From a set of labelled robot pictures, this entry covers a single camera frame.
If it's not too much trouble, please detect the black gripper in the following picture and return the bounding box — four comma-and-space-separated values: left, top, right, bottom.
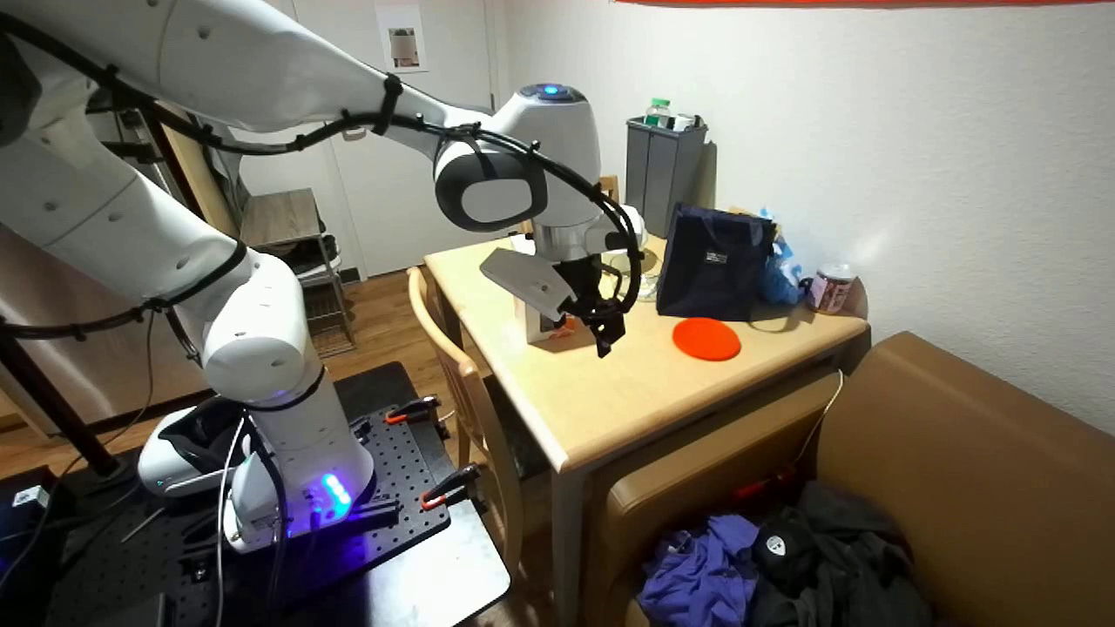
556, 259, 628, 360

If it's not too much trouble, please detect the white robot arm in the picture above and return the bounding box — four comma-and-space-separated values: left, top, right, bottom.
0, 0, 639, 554

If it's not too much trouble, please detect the orange round lid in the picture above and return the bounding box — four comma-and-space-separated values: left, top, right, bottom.
672, 318, 742, 364

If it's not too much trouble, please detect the dark navy bag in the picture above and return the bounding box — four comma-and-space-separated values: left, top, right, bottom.
655, 206, 778, 322

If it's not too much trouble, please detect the wooden chair near robot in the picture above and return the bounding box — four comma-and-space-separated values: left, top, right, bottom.
406, 270, 550, 577

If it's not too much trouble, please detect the grey plastic bin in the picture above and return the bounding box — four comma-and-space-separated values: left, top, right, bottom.
628, 116, 707, 236

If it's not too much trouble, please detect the blue bottle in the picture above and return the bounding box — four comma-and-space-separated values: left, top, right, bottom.
758, 234, 809, 308

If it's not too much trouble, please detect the green capped bottle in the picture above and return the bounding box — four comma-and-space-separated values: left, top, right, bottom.
645, 97, 677, 128

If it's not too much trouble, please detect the small pink jar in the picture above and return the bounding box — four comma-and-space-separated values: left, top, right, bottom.
815, 266, 857, 313

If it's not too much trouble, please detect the purple cloth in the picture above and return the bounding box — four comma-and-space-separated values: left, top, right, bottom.
639, 511, 758, 627

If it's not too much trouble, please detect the black clothing pile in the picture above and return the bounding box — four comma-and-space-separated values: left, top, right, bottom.
746, 483, 933, 627

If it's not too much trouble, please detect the brown armchair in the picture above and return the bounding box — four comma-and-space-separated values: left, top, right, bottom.
576, 333, 1115, 627

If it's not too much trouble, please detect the orange handled clamp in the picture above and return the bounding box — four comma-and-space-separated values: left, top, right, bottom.
383, 396, 440, 424
423, 467, 480, 511

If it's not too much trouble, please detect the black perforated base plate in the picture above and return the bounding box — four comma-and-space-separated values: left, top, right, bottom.
137, 408, 464, 590

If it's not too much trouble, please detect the wall photo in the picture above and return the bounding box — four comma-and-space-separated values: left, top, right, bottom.
390, 27, 423, 71

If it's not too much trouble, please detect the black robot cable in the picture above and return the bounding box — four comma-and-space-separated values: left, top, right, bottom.
0, 14, 647, 342

